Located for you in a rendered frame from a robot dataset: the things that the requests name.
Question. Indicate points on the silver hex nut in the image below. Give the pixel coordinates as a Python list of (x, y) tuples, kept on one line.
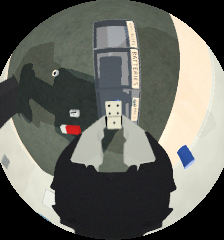
[(55, 73)]

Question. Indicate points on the grey rack of labelled bins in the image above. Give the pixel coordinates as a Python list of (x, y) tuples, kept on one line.
[(114, 73)]

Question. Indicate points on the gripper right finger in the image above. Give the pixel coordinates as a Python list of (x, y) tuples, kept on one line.
[(141, 149)]

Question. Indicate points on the white domino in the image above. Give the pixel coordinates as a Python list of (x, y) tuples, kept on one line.
[(113, 113)]

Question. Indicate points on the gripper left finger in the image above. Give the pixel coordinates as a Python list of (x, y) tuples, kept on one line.
[(84, 150)]

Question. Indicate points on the red and white eraser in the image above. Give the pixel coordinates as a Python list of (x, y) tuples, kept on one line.
[(70, 129)]

